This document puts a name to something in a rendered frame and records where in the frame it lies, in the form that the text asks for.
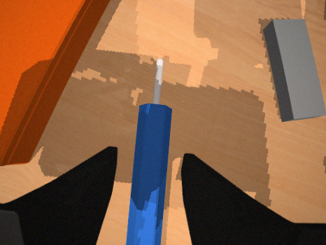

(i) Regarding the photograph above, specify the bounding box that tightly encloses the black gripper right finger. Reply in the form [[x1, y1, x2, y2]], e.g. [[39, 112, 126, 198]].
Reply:
[[181, 153, 326, 245]]

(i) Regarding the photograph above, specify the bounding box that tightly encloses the grey rectangular block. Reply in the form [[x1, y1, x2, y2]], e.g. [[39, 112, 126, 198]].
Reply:
[[263, 19, 326, 122]]

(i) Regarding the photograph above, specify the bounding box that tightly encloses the blue stylus with grey tip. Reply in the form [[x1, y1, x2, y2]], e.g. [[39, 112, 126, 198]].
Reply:
[[126, 58, 172, 245]]

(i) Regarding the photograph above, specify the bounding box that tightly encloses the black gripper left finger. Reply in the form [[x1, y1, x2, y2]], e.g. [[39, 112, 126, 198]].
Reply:
[[0, 146, 118, 245]]

